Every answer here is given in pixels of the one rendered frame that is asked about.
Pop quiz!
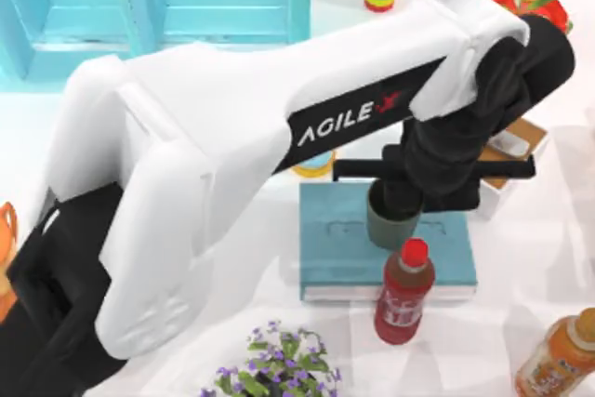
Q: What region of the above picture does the orange bottle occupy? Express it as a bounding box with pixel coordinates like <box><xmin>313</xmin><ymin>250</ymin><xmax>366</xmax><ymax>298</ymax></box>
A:
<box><xmin>512</xmin><ymin>314</ymin><xmax>595</xmax><ymax>397</ymax></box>

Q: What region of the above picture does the grey-green cup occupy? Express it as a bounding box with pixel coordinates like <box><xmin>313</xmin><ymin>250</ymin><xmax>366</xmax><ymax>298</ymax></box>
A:
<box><xmin>365</xmin><ymin>182</ymin><xmax>422</xmax><ymax>251</ymax></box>

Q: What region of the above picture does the purple flower plant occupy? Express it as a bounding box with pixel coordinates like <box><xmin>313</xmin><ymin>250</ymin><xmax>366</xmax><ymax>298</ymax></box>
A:
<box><xmin>200</xmin><ymin>319</ymin><xmax>346</xmax><ymax>397</ymax></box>

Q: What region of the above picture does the pale grey rounded box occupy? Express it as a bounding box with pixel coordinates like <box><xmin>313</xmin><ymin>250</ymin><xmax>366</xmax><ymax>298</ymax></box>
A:
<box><xmin>491</xmin><ymin>131</ymin><xmax>536</xmax><ymax>157</ymax></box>

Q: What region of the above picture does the white framed brown coaster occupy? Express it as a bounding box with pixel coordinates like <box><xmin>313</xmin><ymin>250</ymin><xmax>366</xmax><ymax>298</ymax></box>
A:
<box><xmin>477</xmin><ymin>117</ymin><xmax>550</xmax><ymax>221</ymax></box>

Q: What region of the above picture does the red bottle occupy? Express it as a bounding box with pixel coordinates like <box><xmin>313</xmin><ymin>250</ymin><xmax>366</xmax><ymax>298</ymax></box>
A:
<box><xmin>373</xmin><ymin>237</ymin><xmax>437</xmax><ymax>347</ymax></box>

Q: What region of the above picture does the yellow and blue cup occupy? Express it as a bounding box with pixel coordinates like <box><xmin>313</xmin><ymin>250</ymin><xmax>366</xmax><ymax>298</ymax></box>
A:
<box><xmin>289</xmin><ymin>149</ymin><xmax>337</xmax><ymax>179</ymax></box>

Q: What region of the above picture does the orange trophy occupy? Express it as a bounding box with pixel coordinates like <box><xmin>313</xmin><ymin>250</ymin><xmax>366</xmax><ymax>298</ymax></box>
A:
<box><xmin>0</xmin><ymin>200</ymin><xmax>20</xmax><ymax>324</ymax></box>

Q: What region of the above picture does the blue book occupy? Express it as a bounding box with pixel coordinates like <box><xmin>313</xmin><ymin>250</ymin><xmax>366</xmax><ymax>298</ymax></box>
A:
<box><xmin>297</xmin><ymin>181</ymin><xmax>479</xmax><ymax>304</ymax></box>

